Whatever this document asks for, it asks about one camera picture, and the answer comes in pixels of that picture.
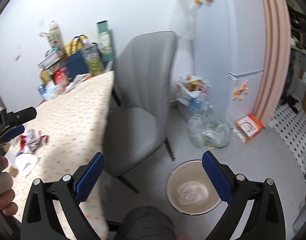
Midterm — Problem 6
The red white wrapper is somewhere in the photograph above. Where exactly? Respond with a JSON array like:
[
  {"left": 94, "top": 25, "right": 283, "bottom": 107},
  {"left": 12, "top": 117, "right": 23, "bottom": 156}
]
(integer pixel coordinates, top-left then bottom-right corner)
[{"left": 19, "top": 129, "right": 49, "bottom": 153}]

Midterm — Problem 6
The white round waste bin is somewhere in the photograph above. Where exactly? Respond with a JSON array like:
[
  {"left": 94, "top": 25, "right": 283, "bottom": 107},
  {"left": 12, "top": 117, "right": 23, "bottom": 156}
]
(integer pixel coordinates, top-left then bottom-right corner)
[{"left": 166, "top": 159, "right": 222, "bottom": 215}]

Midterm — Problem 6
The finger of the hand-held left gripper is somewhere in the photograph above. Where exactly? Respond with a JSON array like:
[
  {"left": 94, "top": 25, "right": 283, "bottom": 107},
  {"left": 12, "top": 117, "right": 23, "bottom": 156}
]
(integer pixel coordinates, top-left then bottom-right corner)
[
  {"left": 1, "top": 125, "right": 26, "bottom": 143},
  {"left": 7, "top": 107, "right": 38, "bottom": 128}
]

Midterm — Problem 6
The empty clear water bottle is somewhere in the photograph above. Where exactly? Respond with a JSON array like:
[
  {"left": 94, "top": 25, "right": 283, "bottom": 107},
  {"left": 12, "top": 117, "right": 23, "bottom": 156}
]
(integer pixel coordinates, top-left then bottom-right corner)
[{"left": 199, "top": 92, "right": 215, "bottom": 117}]

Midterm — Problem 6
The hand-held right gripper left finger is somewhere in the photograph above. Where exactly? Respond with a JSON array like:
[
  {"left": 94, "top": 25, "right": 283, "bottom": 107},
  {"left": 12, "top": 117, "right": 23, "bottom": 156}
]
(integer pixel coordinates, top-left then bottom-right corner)
[{"left": 21, "top": 152, "right": 111, "bottom": 240}]

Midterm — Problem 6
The striped white storage basket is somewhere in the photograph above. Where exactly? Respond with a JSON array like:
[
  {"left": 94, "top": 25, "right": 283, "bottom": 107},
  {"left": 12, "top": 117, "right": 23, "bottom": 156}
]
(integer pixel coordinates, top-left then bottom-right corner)
[{"left": 37, "top": 48, "right": 66, "bottom": 71}]

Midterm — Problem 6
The cluster of small fridge magnets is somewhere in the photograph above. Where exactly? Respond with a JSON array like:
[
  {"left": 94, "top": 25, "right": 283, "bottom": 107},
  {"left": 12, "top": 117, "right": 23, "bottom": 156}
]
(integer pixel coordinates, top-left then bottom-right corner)
[{"left": 232, "top": 79, "right": 250, "bottom": 102}]

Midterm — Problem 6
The white plastic bag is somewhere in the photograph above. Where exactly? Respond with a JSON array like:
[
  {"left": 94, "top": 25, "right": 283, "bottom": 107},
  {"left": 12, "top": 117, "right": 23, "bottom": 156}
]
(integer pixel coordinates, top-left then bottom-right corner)
[{"left": 176, "top": 74, "right": 211, "bottom": 113}]

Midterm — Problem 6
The yellow striped tote bag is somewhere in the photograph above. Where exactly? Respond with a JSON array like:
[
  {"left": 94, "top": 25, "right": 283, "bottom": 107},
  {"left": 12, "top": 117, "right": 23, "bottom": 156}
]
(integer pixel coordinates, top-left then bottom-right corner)
[{"left": 65, "top": 34, "right": 89, "bottom": 55}]

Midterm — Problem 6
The white refrigerator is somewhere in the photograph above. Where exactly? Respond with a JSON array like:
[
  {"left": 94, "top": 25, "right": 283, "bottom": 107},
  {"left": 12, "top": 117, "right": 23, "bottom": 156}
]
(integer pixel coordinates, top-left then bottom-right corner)
[{"left": 193, "top": 0, "right": 267, "bottom": 133}]

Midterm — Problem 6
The orange white cardboard box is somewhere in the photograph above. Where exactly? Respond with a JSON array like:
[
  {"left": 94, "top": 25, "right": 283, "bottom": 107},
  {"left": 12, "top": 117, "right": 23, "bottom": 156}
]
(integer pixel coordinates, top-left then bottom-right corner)
[{"left": 234, "top": 114, "right": 265, "bottom": 144}]

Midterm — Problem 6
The white mesh bag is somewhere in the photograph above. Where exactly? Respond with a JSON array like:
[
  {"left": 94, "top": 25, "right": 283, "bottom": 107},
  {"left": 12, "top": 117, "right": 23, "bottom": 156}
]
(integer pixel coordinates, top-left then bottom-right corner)
[{"left": 169, "top": 0, "right": 197, "bottom": 40}]

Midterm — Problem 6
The grey upholstered chair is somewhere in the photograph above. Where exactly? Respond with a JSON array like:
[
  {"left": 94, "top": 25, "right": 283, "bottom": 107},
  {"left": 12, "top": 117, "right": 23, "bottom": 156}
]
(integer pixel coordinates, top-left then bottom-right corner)
[{"left": 103, "top": 31, "right": 178, "bottom": 193}]

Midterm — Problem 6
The crumpled clear plastic film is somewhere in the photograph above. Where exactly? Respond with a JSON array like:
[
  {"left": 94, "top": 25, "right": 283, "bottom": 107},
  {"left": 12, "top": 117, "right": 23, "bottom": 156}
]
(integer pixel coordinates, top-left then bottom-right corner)
[{"left": 177, "top": 181, "right": 209, "bottom": 207}]

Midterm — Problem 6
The pink curtain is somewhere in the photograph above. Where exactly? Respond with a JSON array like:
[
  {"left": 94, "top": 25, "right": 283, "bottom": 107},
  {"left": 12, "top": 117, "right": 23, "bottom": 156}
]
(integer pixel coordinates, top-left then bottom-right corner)
[{"left": 253, "top": 0, "right": 292, "bottom": 128}]

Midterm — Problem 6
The yellow snack packet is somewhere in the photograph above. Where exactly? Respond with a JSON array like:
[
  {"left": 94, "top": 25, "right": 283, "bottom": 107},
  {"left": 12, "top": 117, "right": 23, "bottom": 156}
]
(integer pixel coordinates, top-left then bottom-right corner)
[{"left": 40, "top": 70, "right": 54, "bottom": 83}]

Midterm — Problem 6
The yellow carton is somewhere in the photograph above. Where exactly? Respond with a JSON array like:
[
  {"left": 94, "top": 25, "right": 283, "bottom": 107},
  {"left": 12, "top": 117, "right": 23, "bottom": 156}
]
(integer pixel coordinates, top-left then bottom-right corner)
[{"left": 187, "top": 79, "right": 201, "bottom": 92}]

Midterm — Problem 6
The black cloth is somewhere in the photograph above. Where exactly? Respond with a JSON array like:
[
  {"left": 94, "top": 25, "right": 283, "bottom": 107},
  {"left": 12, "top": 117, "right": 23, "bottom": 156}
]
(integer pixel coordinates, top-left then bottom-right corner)
[{"left": 280, "top": 96, "right": 300, "bottom": 113}]

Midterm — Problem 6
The tall green box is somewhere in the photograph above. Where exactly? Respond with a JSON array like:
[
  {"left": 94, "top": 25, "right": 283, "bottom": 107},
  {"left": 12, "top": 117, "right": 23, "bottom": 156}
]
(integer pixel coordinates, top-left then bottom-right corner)
[{"left": 96, "top": 20, "right": 116, "bottom": 62}]

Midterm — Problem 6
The person's left hand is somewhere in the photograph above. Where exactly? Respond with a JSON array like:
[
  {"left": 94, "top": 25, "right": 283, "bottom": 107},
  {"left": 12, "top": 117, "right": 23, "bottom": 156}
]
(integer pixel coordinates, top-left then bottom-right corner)
[{"left": 0, "top": 155, "right": 18, "bottom": 216}]

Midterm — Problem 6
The cream paper carton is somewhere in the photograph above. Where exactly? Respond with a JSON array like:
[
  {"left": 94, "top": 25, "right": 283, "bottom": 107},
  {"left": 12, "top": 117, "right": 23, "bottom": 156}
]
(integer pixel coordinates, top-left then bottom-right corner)
[{"left": 38, "top": 20, "right": 63, "bottom": 50}]

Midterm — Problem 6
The floral clear plastic jar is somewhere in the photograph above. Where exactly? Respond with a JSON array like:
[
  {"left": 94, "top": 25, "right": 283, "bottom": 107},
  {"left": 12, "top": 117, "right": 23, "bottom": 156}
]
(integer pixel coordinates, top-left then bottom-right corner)
[{"left": 81, "top": 38, "right": 104, "bottom": 76}]

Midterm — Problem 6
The red round container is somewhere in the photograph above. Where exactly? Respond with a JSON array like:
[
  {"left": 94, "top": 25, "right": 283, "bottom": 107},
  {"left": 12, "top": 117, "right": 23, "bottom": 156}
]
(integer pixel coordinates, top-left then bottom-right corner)
[{"left": 53, "top": 69, "right": 68, "bottom": 85}]

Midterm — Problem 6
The cream dotted tablecloth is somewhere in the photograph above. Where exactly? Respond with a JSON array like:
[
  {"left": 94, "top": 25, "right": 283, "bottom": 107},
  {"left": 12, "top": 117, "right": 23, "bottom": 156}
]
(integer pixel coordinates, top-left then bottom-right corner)
[{"left": 8, "top": 70, "right": 115, "bottom": 233}]

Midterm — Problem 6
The clear plastic bag of waste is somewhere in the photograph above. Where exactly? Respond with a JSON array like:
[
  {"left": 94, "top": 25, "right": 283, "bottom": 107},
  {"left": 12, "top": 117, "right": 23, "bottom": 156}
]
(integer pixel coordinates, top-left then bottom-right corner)
[{"left": 188, "top": 114, "right": 231, "bottom": 148}]

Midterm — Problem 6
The blue tissue pack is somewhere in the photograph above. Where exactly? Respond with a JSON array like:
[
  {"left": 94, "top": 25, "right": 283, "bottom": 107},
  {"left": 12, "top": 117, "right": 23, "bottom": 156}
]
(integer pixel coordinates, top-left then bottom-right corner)
[{"left": 38, "top": 81, "right": 62, "bottom": 100}]

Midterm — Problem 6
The navy blue bag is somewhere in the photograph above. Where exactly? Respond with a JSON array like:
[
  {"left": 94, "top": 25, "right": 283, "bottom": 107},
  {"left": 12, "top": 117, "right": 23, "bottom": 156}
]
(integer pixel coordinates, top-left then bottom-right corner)
[{"left": 65, "top": 51, "right": 89, "bottom": 77}]

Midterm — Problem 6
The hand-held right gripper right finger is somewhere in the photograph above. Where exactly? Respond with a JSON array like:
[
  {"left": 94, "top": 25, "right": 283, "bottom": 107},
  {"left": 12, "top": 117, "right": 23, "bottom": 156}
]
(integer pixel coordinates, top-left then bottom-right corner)
[{"left": 202, "top": 151, "right": 283, "bottom": 240}]

